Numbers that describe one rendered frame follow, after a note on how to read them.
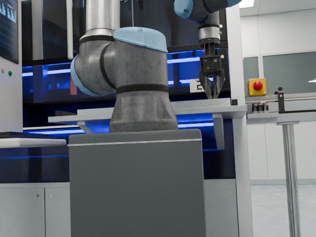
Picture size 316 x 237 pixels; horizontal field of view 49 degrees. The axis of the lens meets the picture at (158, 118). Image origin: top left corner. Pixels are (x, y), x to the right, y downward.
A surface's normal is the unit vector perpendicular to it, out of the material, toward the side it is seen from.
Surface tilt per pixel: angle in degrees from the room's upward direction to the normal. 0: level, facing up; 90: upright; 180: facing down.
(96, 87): 142
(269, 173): 90
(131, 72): 90
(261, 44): 90
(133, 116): 73
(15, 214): 90
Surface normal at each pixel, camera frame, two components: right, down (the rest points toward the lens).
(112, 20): 0.63, -0.09
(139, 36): 0.04, -0.12
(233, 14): -0.20, -0.07
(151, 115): 0.28, -0.38
